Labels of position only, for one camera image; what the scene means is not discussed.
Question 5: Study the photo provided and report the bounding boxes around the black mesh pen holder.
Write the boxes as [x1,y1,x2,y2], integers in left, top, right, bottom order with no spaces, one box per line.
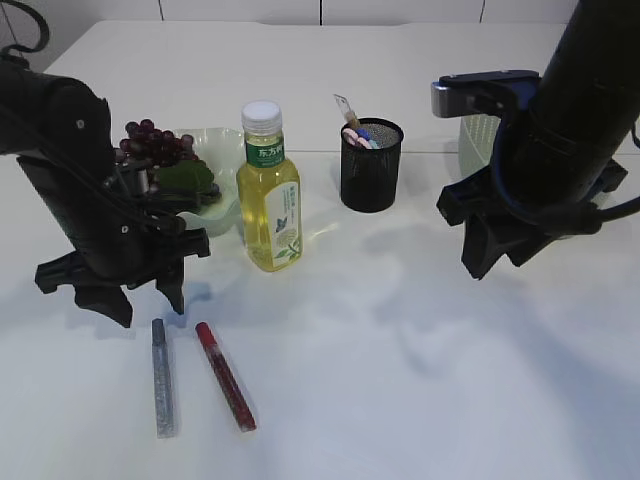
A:
[339,117,404,213]

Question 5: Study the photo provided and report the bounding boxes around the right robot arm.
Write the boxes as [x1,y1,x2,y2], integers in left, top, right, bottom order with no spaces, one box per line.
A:
[431,1,639,279]

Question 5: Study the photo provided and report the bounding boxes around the pink scissors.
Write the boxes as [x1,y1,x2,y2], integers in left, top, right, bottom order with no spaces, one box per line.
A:
[342,128,371,149]

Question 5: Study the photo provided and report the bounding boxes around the green scalloped plastic plate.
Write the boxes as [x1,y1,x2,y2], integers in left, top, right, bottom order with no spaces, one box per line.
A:
[176,128,245,237]

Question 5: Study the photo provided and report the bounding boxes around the yellow tea drink bottle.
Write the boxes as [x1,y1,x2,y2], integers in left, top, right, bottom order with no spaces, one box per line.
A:
[236,100,303,272]

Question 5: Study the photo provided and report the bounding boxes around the green plastic woven basket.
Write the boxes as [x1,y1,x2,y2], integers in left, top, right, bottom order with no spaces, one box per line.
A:
[458,115,621,211]

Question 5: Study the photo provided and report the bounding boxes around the clear plastic ruler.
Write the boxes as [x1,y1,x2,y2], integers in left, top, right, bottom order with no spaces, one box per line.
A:
[333,94,353,119]

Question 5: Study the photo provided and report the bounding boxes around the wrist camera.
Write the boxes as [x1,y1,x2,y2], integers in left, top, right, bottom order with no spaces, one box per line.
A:
[105,159,152,198]
[431,70,541,118]

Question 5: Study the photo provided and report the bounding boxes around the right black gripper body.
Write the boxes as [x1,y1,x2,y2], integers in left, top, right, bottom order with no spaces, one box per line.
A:
[436,151,628,237]

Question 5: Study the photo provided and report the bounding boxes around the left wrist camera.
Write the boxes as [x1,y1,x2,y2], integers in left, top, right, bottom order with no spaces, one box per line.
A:
[105,159,152,198]

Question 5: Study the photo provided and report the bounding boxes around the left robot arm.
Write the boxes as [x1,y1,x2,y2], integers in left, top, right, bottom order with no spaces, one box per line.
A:
[1,59,210,328]

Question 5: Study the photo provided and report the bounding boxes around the gold marker pen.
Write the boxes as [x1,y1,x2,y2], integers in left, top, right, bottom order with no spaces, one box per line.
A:
[344,110,362,130]

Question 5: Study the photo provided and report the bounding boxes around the artificial purple grape bunch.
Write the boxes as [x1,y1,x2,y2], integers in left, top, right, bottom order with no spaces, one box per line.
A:
[114,119,221,214]

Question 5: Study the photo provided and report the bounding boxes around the red glitter pen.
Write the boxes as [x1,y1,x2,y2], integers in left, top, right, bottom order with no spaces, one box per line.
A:
[195,322,257,432]

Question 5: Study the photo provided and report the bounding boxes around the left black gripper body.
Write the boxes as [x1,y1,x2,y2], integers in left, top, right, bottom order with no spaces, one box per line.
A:
[18,155,210,294]

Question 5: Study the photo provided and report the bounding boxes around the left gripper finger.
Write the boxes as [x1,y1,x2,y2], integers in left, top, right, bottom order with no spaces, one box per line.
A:
[74,283,133,328]
[153,256,185,315]

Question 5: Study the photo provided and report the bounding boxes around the silver glitter pen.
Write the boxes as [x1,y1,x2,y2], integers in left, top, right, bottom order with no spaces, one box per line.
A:
[151,318,176,439]

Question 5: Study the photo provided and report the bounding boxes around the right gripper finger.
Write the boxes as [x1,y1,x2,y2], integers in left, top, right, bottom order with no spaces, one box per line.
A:
[506,233,557,267]
[461,213,530,280]

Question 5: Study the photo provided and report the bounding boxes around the blue scissors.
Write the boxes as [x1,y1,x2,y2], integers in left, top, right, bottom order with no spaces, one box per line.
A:
[355,128,380,150]

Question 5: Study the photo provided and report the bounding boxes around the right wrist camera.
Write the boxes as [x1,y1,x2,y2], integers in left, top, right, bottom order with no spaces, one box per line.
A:
[431,70,541,118]

